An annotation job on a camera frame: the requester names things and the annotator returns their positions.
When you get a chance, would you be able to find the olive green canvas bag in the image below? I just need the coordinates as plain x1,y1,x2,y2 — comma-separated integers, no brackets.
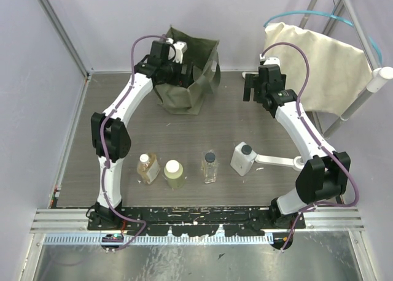
154,27,220,115

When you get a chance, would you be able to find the white square bottle black cap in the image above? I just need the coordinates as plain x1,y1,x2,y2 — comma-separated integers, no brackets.
230,142,257,177

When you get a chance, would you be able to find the clear square bottle black cap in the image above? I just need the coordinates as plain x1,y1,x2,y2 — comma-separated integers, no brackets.
201,151,219,184

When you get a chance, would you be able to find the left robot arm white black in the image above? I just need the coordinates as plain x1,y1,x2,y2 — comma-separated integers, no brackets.
87,38,192,229

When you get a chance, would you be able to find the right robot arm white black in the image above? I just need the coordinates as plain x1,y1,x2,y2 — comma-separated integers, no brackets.
243,64,351,228

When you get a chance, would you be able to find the cream cloth bag on rack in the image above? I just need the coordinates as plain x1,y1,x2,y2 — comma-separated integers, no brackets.
265,23,368,116

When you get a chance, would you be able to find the teal plastic hanger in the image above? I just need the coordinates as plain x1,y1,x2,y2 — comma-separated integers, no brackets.
263,10,383,64

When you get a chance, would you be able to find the amber bottle white cap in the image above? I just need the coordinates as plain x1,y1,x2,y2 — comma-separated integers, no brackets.
137,153,160,185

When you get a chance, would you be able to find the yellow-green round bottle white cap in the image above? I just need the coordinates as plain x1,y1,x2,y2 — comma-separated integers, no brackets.
164,160,185,189

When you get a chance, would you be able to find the white grey clothes rack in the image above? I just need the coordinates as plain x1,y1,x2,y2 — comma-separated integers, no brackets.
242,0,393,172

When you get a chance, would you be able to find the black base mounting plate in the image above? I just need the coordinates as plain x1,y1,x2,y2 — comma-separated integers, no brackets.
85,206,305,237

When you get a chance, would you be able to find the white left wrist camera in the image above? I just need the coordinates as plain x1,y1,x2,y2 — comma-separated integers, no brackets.
166,38,187,64

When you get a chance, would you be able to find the aluminium frame rail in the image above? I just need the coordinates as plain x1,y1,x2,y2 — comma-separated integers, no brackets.
30,207,365,250

